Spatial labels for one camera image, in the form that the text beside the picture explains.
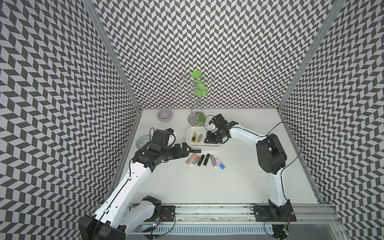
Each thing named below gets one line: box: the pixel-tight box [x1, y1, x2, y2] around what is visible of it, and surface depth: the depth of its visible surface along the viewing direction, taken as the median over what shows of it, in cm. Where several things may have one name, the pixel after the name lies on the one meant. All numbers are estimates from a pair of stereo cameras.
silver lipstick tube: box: [210, 154, 217, 167], surface depth 93 cm
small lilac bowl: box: [157, 109, 173, 123], surface depth 113 cm
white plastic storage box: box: [186, 126, 223, 148], surface depth 101 cm
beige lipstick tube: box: [185, 153, 197, 164], surface depth 93 cm
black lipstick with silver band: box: [197, 154, 205, 167], surface depth 92 cm
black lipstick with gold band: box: [203, 153, 210, 166], surface depth 93 cm
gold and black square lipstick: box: [192, 132, 197, 143], surface depth 101 cm
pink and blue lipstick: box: [215, 158, 226, 170], surface depth 91 cm
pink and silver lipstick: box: [191, 154, 201, 165], surface depth 91 cm
